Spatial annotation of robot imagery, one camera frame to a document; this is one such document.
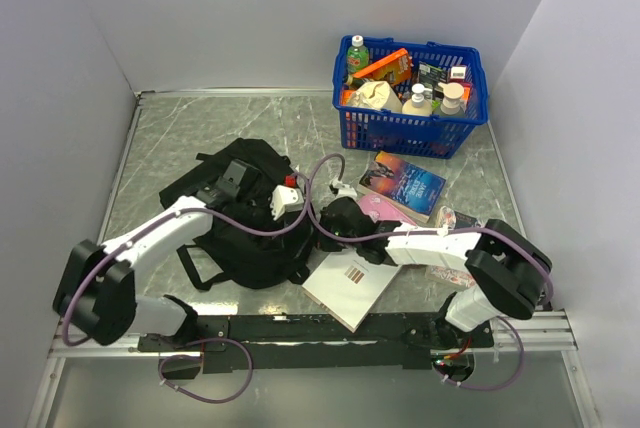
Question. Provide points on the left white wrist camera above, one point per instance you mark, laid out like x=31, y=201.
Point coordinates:
x=286, y=198

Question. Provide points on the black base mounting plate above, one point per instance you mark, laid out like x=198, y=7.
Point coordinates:
x=298, y=341

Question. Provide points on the blue sunset cover book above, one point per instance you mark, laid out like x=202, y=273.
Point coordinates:
x=410, y=188

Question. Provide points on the white pump lotion bottle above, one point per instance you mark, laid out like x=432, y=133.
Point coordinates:
x=420, y=101

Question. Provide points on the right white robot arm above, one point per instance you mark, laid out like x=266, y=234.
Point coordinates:
x=511, y=275

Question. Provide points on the aluminium rail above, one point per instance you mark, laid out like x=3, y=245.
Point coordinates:
x=545, y=332

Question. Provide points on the orange snack box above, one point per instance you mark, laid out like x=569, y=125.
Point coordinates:
x=395, y=68

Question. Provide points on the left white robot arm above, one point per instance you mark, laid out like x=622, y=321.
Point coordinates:
x=96, y=297

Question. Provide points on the beige crumpled paper bag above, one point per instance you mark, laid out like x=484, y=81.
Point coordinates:
x=376, y=95

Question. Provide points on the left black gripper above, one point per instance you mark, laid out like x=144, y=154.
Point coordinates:
x=269, y=222

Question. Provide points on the dark green packet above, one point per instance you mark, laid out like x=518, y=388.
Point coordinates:
x=431, y=77

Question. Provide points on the beige cap pump bottle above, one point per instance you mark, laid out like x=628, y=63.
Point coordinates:
x=452, y=104

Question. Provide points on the green drink bottle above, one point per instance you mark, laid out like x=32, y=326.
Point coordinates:
x=357, y=56

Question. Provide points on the pink cartoon pencil case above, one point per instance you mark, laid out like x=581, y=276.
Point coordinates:
x=379, y=208

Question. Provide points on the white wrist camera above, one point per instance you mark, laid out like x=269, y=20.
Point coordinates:
x=286, y=198
x=340, y=189

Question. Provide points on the blue plastic shopping basket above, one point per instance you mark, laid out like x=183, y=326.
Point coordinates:
x=435, y=137

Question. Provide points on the floral cover book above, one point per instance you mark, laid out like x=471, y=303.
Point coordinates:
x=457, y=278

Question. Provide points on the small white red box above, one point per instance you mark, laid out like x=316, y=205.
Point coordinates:
x=458, y=74

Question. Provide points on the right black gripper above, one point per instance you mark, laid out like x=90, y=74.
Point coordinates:
x=328, y=245

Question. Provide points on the white square notebook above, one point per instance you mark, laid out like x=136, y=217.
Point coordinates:
x=347, y=286

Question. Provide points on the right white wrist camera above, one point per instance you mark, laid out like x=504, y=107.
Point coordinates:
x=340, y=189

